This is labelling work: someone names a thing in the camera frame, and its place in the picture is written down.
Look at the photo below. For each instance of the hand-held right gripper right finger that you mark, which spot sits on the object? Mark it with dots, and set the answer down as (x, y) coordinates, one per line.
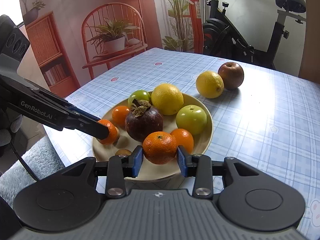
(182, 163)

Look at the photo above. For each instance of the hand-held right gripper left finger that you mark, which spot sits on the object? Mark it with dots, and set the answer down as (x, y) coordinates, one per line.
(137, 163)

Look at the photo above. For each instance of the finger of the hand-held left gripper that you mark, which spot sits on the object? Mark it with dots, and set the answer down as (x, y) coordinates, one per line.
(82, 113)
(92, 128)

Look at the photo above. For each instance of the small brown longan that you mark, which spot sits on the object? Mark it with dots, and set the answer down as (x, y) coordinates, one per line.
(123, 152)
(118, 134)

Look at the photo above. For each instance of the orange tangerine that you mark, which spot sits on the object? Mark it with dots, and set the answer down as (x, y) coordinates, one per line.
(160, 148)
(120, 115)
(113, 135)
(186, 140)

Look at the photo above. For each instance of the cream round plate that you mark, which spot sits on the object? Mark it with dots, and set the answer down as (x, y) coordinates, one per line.
(110, 153)

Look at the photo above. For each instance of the dark purple mangosteen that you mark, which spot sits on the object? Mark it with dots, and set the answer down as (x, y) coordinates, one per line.
(145, 125)

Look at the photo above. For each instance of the green apple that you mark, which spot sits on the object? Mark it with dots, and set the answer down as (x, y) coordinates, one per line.
(140, 95)
(191, 120)

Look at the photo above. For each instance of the yellow lemon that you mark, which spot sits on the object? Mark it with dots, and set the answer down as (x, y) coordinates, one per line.
(209, 85)
(167, 100)

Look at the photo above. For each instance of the person's left hand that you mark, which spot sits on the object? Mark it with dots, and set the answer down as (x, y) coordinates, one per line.
(15, 123)

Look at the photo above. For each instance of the grey fluffy blanket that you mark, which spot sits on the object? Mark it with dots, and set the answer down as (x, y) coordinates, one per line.
(37, 155)

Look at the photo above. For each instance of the blue plaid tablecloth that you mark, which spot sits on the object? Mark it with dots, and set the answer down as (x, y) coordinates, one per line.
(262, 120)

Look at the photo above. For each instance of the red apple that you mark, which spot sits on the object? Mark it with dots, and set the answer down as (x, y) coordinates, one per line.
(231, 76)

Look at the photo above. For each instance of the black exercise bike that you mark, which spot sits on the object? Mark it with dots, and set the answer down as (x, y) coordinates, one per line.
(225, 37)

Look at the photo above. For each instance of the wooden cabinet panel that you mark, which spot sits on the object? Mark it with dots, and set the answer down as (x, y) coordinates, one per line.
(311, 42)

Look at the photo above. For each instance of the wall poster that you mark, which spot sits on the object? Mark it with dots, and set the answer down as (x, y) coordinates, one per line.
(75, 30)

